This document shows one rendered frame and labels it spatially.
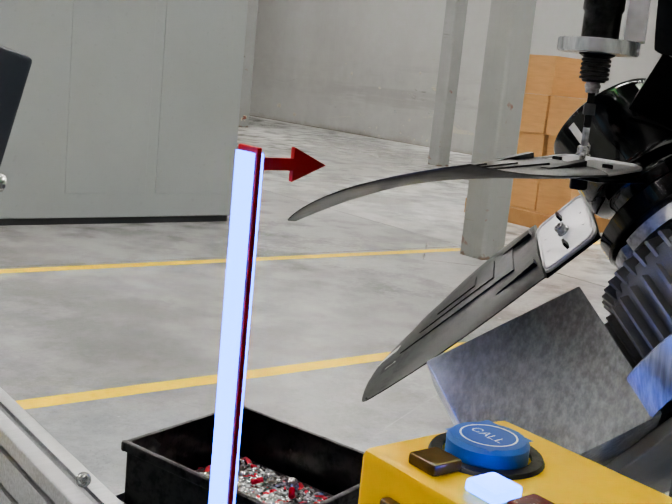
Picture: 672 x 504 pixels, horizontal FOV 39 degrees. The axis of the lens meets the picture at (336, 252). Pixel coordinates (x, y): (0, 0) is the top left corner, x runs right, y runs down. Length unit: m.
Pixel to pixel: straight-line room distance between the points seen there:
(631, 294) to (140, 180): 6.52
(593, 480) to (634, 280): 0.40
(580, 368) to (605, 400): 0.03
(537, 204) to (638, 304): 8.41
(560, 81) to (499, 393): 8.49
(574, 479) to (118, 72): 6.71
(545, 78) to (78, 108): 4.39
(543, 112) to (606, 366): 8.40
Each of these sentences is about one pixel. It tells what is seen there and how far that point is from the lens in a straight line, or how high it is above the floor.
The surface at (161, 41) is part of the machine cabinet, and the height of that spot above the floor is 1.34.
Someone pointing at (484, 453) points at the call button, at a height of 1.08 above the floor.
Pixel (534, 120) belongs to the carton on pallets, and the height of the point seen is 0.98.
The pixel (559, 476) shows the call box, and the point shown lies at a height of 1.07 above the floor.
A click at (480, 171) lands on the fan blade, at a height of 1.19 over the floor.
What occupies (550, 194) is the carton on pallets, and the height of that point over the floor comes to 0.33.
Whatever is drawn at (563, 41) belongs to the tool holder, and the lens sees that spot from 0.86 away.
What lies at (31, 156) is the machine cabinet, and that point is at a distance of 6.90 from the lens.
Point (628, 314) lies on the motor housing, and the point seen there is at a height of 1.07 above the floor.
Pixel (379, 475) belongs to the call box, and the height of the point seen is 1.06.
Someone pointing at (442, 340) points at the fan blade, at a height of 0.99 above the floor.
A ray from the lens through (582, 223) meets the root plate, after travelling 0.96.
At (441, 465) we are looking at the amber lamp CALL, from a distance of 0.44.
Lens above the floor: 1.24
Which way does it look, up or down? 11 degrees down
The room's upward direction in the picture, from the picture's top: 6 degrees clockwise
